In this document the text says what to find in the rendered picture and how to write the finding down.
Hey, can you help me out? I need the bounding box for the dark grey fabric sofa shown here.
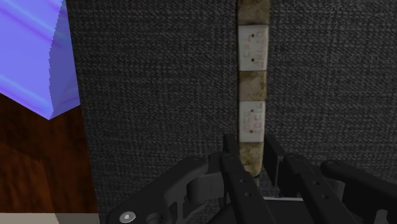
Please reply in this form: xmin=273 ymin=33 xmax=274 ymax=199
xmin=64 ymin=0 xmax=397 ymax=224

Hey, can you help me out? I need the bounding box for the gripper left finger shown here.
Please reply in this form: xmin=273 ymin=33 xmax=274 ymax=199
xmin=105 ymin=133 xmax=277 ymax=224

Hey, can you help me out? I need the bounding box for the tan and white banded stick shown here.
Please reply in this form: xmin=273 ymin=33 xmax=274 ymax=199
xmin=236 ymin=0 xmax=271 ymax=187

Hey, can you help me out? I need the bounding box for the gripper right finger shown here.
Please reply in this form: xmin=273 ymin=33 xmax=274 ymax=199
xmin=263 ymin=134 xmax=397 ymax=224

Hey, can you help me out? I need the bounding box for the purple robot stand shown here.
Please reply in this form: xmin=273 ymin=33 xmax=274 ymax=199
xmin=0 ymin=0 xmax=81 ymax=121

